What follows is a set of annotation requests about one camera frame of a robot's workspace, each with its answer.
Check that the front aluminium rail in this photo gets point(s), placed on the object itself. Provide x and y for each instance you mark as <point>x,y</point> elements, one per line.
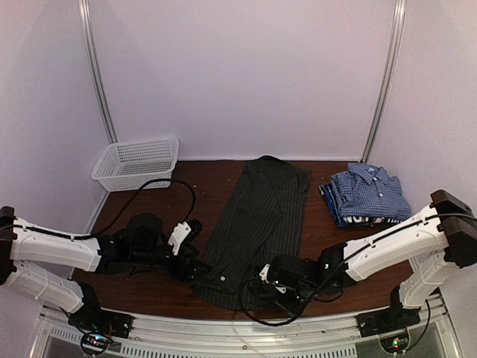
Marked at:
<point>325,336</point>

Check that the navy folded shirt white print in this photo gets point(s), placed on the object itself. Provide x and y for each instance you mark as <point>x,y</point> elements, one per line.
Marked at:
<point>349,221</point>

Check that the dark pinstriped long sleeve shirt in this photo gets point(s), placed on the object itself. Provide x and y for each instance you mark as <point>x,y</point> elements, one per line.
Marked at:
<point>262,219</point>

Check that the blue checkered folded shirt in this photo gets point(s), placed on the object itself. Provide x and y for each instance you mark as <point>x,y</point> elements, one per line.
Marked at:
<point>368,191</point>

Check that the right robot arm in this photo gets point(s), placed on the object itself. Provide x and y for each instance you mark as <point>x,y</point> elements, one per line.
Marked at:
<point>444,232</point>

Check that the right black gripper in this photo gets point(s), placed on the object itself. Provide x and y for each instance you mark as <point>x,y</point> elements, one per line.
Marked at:
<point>295,307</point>

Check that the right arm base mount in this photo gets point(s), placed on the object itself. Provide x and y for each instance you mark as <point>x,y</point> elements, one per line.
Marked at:
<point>386,320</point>

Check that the right aluminium frame post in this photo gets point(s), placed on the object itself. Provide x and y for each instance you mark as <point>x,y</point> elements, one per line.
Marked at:
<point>394,44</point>

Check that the circuit board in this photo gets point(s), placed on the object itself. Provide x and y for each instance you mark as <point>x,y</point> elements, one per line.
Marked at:
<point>94,343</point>
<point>394,344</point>

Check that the aluminium frame post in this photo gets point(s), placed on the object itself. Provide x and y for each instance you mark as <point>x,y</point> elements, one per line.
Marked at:
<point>95,69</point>
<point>394,44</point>

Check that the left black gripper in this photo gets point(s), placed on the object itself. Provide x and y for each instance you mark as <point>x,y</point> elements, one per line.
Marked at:
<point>185,275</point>

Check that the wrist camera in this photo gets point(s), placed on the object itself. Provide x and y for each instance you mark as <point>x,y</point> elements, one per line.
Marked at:
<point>284,273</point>
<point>144,232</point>

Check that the right circuit board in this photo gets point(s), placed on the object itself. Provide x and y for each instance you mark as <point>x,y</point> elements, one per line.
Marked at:
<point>394,344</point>

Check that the left circuit board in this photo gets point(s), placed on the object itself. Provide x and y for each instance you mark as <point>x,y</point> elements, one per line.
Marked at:
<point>94,343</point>

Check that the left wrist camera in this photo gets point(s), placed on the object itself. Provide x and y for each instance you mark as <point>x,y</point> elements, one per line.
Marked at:
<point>144,232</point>

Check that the white perforated plastic basket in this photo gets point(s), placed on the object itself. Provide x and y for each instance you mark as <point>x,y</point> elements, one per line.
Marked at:
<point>125,166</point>

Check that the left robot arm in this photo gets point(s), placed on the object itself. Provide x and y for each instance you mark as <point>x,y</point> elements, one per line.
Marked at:
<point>26,248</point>

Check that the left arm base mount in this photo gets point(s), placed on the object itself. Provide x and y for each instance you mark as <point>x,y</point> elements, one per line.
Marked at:
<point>108,323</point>

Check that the left aluminium frame post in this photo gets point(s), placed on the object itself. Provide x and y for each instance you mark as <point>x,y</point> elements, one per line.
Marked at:
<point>95,69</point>

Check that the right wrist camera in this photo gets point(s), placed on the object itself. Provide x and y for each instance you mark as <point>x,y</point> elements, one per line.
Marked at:
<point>284,273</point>

